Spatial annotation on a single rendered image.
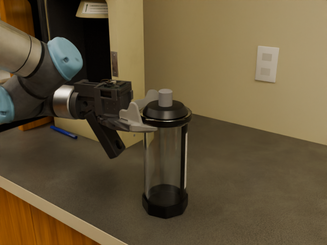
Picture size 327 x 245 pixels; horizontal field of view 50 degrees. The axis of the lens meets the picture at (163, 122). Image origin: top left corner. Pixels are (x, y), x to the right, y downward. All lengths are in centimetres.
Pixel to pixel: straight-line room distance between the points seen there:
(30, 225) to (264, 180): 64
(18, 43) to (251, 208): 58
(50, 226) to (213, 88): 74
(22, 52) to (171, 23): 83
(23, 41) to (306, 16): 82
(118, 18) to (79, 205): 48
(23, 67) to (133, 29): 44
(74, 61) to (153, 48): 80
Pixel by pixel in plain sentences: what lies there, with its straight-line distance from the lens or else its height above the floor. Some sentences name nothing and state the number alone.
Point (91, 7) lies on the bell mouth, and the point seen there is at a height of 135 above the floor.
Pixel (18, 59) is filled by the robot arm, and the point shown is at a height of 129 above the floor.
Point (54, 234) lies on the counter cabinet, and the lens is 99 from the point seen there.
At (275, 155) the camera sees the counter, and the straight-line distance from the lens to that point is 108.
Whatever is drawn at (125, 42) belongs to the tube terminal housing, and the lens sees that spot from 99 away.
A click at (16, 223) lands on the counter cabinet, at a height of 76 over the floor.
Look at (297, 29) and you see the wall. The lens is 118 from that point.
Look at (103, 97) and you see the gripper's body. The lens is 72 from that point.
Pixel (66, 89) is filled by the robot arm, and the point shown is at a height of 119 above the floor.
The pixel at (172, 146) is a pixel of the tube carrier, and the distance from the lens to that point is 69.
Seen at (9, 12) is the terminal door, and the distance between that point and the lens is 113.
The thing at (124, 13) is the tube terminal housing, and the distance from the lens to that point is 99.
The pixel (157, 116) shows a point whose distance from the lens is 67.
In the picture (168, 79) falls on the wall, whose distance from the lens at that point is 143.
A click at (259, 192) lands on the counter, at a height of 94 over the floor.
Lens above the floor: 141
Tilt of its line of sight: 22 degrees down
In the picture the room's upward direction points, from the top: straight up
